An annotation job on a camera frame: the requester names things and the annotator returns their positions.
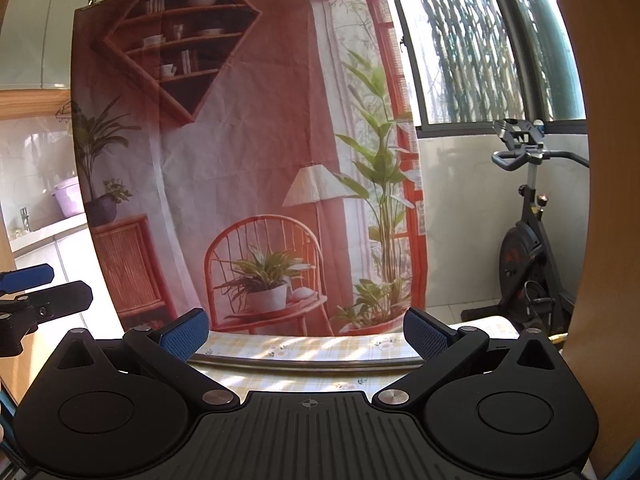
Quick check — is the printed backdrop cloth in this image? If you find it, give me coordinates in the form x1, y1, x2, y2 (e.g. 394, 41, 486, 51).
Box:
70, 0, 431, 338

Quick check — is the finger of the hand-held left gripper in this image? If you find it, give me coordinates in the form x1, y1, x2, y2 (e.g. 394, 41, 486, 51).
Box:
0, 264, 55, 296
0, 281, 94, 357

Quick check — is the white kitchen cabinet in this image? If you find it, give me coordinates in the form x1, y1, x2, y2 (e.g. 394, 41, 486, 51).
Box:
7, 215, 126, 331

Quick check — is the curved wooden panel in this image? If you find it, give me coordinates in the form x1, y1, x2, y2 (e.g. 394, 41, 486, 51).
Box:
542, 0, 640, 480

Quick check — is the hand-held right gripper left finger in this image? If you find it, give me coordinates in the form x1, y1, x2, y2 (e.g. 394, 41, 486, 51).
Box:
50, 308, 238, 409

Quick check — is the black exercise bike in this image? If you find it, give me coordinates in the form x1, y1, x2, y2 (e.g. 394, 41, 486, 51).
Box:
460, 119, 591, 341

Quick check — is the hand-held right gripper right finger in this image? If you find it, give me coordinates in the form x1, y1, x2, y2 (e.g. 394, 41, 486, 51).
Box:
372, 307, 571, 408

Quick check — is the window with grille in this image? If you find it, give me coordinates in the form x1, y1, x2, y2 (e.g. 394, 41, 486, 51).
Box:
385, 0, 588, 136

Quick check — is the purple basin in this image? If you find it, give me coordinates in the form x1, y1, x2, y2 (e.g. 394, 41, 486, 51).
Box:
52, 176, 88, 221

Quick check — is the long metal pole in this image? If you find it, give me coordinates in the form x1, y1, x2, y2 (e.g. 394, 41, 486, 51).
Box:
191, 332, 569, 368

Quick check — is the grey wall cabinet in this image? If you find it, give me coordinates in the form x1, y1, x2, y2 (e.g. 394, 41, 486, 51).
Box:
0, 0, 76, 93

